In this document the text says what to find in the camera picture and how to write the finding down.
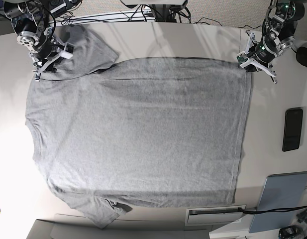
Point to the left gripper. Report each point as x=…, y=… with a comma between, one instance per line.
x=264, y=53

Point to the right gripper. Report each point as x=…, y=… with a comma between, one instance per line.
x=45, y=55

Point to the grey T-shirt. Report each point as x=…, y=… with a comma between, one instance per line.
x=151, y=132

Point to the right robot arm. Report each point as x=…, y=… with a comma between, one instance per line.
x=35, y=26

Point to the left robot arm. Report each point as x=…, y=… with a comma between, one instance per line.
x=278, y=29

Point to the black computer mouse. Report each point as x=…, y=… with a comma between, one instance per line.
x=301, y=56

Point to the black white device box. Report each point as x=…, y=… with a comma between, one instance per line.
x=58, y=7

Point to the black smartphone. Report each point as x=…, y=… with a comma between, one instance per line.
x=292, y=129

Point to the white monitor base stand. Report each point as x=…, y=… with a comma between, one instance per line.
x=151, y=2

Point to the blue-grey tablet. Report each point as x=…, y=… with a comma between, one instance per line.
x=280, y=191

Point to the black electronic gadget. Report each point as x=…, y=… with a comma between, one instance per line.
x=289, y=232

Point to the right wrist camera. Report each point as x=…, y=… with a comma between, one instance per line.
x=67, y=51

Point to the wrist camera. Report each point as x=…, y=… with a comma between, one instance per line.
x=67, y=51
x=243, y=60

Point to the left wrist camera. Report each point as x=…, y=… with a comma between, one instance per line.
x=243, y=60

